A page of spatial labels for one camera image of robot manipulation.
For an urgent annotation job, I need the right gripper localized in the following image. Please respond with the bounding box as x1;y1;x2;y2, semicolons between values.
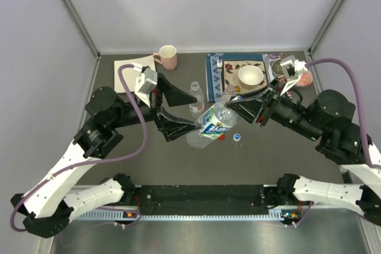
224;77;321;141

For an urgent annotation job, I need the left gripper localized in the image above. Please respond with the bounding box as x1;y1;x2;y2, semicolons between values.
111;73;202;139

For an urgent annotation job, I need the white-cap red-label bottle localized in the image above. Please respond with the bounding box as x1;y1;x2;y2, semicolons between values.
189;81;205;117

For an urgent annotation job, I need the red-cap red-label bottle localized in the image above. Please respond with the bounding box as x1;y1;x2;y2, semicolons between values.
221;85;236;101

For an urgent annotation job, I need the blue white bottle cap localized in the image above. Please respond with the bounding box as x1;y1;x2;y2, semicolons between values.
233;133;242;142

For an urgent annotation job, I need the small blue-cap water bottle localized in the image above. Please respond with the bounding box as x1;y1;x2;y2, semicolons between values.
186;101;238;149

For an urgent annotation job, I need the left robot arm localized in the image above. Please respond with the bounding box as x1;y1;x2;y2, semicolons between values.
11;72;198;238

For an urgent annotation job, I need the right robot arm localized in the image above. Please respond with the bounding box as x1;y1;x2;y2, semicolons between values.
225;80;380;225

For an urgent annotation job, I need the white bowl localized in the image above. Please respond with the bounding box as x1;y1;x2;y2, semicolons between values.
238;65;264;87

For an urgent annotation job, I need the blue patterned placemat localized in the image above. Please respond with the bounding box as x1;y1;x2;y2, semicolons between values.
205;53;264;102

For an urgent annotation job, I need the floral square plate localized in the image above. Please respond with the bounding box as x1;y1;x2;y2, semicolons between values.
223;60;268;94

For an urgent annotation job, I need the red patterned bowl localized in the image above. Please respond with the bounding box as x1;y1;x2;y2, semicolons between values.
296;71;313;88

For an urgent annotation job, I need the pink mug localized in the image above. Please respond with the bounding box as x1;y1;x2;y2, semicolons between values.
152;45;177;71

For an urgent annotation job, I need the white square plate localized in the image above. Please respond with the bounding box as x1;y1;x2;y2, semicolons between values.
114;55;155;94

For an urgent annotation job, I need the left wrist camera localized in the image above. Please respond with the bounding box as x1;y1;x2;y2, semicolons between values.
132;63;158;107

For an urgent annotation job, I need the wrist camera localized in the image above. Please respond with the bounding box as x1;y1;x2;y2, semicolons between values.
132;63;158;107
280;55;308;95

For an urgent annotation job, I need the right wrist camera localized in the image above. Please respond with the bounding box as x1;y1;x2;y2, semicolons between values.
280;55;308;95

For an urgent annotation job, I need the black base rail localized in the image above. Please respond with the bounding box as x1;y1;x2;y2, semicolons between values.
118;173;301;216

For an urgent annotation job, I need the grey slotted cable duct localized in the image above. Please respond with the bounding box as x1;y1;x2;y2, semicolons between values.
71;205;301;222

